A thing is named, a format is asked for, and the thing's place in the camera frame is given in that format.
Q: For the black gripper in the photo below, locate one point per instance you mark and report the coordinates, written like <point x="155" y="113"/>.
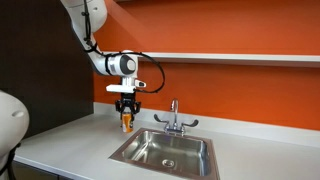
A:
<point x="128" y="99"/>

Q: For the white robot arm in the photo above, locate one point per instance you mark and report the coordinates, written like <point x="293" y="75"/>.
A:
<point x="96" y="10"/>

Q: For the stainless steel sink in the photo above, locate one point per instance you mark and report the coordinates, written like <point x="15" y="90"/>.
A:
<point x="173" y="146"/>

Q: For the chrome faucet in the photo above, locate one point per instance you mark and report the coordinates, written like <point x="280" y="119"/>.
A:
<point x="174" y="128"/>

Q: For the dark wood cabinet panel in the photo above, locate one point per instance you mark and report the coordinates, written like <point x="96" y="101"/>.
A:
<point x="43" y="66"/>

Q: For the brown under-counter cabinet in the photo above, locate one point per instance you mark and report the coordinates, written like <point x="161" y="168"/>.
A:
<point x="33" y="173"/>

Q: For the white backsplash strip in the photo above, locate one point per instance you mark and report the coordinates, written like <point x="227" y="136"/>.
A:
<point x="250" y="131"/>

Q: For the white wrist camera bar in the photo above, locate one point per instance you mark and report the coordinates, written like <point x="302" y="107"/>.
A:
<point x="120" y="88"/>

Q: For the long white wall shelf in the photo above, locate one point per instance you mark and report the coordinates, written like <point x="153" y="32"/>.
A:
<point x="233" y="58"/>

